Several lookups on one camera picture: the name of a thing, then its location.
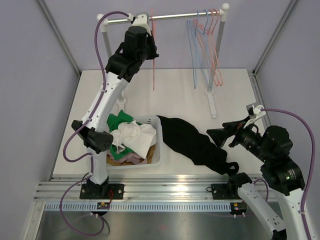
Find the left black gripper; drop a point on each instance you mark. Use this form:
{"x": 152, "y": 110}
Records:
{"x": 152, "y": 54}

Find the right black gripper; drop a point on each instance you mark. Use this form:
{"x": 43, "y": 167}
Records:
{"x": 220, "y": 135}

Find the pink hanger with black top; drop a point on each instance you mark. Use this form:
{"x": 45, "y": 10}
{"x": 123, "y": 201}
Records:
{"x": 153, "y": 70}

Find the black tank top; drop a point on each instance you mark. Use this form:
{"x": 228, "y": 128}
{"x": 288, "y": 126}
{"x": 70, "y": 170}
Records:
{"x": 183, "y": 138}

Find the blue hanger with mauve top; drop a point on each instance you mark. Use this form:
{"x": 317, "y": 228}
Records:
{"x": 200, "y": 45}

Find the blue hanger with white top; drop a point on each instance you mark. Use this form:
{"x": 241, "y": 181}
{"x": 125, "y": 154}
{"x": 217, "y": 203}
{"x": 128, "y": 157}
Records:
{"x": 191, "y": 33}

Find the pink hanger with brown top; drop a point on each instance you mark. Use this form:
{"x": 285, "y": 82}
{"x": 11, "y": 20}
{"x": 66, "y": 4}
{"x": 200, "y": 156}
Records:
{"x": 212, "y": 50}

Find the pink hanger with green top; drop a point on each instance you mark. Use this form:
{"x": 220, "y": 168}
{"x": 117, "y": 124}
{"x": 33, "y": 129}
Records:
{"x": 218, "y": 38}

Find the brown tank top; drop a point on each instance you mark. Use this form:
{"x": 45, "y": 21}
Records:
{"x": 149, "y": 155}

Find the green tank top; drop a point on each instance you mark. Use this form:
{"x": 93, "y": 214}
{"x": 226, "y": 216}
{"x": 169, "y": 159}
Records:
{"x": 117, "y": 120}

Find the white tank top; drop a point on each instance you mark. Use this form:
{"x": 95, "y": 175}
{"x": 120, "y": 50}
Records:
{"x": 132, "y": 138}

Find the mauve tank top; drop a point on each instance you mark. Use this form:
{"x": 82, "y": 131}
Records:
{"x": 130, "y": 159}

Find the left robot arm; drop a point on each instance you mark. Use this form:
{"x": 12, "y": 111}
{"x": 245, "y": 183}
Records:
{"x": 107, "y": 100}

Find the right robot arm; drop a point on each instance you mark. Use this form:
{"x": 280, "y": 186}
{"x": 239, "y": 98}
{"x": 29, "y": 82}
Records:
{"x": 280, "y": 172}

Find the white metal clothes rack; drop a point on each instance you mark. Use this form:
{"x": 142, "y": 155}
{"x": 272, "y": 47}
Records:
{"x": 103, "y": 22}

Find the white plastic laundry basket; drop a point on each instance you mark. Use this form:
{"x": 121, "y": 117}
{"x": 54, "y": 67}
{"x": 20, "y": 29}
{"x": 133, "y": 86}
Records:
{"x": 159, "y": 146}

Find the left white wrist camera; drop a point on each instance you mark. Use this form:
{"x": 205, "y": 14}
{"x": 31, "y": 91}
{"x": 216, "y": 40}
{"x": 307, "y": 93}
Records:
{"x": 141, "y": 20}

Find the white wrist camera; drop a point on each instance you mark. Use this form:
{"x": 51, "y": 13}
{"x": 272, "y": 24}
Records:
{"x": 141, "y": 20}
{"x": 255, "y": 112}

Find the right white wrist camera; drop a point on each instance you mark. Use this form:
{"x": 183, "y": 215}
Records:
{"x": 255, "y": 112}

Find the right aluminium frame post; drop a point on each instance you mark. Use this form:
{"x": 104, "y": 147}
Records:
{"x": 275, "y": 35}

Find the aluminium frame post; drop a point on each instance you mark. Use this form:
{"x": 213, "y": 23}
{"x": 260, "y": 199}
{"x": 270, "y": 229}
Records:
{"x": 59, "y": 37}
{"x": 275, "y": 35}

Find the left aluminium frame post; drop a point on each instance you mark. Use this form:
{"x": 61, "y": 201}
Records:
{"x": 59, "y": 37}

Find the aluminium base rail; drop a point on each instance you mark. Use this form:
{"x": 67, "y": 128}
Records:
{"x": 139, "y": 188}

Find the white slotted cable duct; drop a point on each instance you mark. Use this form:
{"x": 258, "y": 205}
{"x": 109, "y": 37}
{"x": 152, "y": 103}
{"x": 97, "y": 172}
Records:
{"x": 140, "y": 206}

